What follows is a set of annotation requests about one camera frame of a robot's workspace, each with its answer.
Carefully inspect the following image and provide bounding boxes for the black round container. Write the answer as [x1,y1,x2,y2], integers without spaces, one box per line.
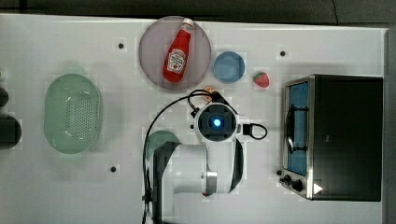
[0,88,9,107]

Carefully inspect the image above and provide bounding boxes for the black utensil cup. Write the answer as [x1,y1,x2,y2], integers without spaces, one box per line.
[0,115,21,149]

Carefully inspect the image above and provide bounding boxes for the grey round plate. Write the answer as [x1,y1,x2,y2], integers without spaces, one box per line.
[138,16,211,91]

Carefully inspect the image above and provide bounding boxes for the toy orange slice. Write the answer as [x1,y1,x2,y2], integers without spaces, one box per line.
[204,86,216,102]

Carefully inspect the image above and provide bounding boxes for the toy strawberry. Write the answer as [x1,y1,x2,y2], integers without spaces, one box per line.
[253,72,270,88]

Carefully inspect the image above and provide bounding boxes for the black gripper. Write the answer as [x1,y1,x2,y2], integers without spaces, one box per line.
[193,103,240,143]

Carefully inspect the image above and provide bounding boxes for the green mug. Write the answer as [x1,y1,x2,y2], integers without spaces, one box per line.
[146,130,179,160]

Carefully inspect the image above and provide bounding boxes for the red ketchup bottle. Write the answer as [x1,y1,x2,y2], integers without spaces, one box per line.
[163,19,194,83]

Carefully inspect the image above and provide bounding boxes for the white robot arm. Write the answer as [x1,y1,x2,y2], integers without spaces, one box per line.
[149,103,244,224]

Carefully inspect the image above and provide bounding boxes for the black toaster oven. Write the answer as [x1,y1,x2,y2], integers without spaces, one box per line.
[277,75,384,202]

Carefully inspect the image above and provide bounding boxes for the blue bowl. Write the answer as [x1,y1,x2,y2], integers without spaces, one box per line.
[213,51,246,83]

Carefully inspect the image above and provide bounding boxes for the green colander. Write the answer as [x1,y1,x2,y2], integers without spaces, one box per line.
[44,74,103,154]

